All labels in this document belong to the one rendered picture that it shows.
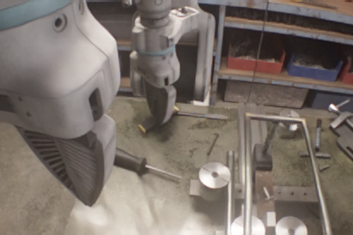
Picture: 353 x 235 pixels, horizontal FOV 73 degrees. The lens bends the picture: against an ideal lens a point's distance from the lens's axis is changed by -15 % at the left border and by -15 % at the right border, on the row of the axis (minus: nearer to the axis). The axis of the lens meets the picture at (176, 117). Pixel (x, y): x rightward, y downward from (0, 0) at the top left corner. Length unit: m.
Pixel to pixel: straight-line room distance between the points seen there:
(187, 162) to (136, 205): 0.14
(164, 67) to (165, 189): 0.23
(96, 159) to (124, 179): 0.36
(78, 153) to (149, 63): 0.32
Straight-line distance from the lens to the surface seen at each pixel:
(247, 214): 0.33
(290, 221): 0.44
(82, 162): 0.20
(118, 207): 0.52
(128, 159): 0.55
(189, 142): 0.60
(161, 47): 0.48
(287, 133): 0.64
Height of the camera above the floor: 1.34
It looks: 45 degrees down
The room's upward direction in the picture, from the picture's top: straight up
